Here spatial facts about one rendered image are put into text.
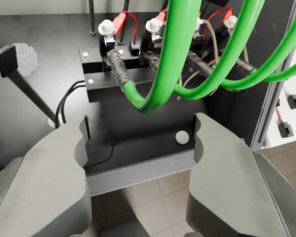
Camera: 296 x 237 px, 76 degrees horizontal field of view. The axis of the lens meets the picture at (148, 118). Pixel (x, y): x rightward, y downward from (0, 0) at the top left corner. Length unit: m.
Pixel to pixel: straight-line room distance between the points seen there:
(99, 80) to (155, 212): 1.15
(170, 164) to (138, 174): 0.07
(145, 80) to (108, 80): 0.08
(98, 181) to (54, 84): 0.31
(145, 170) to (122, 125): 0.18
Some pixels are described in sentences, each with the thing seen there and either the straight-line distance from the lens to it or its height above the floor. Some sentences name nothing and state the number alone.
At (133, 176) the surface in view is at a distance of 0.42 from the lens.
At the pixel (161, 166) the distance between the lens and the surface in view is 0.43.
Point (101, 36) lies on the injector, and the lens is 0.35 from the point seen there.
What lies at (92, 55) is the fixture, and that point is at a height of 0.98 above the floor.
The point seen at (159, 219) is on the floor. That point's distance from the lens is 1.45.
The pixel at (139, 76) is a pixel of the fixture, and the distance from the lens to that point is 0.44.
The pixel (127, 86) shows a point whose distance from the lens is 0.22.
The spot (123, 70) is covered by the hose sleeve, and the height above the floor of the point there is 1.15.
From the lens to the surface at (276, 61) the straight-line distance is 0.26.
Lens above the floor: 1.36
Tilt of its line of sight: 70 degrees down
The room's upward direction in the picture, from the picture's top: 41 degrees clockwise
